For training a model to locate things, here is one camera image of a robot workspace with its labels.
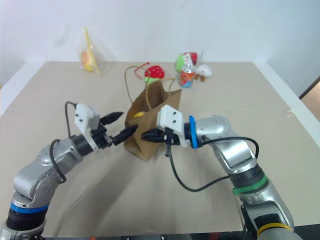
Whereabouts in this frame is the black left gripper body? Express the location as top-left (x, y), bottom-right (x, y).
top-left (90, 124), bottom-right (114, 150)

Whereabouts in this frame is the red strawberry plush toy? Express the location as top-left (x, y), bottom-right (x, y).
top-left (134, 62), bottom-right (167, 85)

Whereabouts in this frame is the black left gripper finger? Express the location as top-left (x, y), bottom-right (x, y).
top-left (99, 111), bottom-right (124, 126)
top-left (112, 124), bottom-right (139, 146)

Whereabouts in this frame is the red white plush toy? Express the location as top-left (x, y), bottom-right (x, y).
top-left (182, 51), bottom-right (200, 67)

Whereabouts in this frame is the green plush toy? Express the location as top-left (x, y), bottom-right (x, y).
top-left (174, 52), bottom-right (187, 74)

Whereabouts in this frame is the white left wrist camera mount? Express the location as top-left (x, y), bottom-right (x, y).
top-left (74, 102), bottom-right (101, 152)

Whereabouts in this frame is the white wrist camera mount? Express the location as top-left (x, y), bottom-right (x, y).
top-left (74, 102), bottom-right (101, 152)
top-left (155, 104), bottom-right (192, 149)

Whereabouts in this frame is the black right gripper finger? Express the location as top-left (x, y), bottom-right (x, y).
top-left (149, 128), bottom-right (167, 137)
top-left (141, 133), bottom-right (165, 144)

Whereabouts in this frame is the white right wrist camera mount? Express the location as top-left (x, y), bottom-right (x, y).
top-left (155, 104), bottom-right (192, 149)

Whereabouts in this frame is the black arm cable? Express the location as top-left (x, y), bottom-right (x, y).
top-left (48, 100), bottom-right (77, 184)
top-left (164, 136), bottom-right (260, 193)

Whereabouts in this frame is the clear plastic bag with toy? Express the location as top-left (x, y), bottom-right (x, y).
top-left (78, 26), bottom-right (106, 78)

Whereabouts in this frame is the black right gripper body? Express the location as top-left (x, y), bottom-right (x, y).
top-left (163, 127), bottom-right (181, 146)

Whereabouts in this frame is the brown paper bag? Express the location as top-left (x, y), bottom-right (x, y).
top-left (124, 65), bottom-right (183, 161)

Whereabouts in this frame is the printed drink can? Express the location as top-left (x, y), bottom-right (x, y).
top-left (179, 63), bottom-right (197, 89)

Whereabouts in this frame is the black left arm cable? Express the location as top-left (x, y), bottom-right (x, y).
top-left (48, 100), bottom-right (77, 184)

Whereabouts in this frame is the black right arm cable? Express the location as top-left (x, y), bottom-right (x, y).
top-left (164, 136), bottom-right (260, 193)

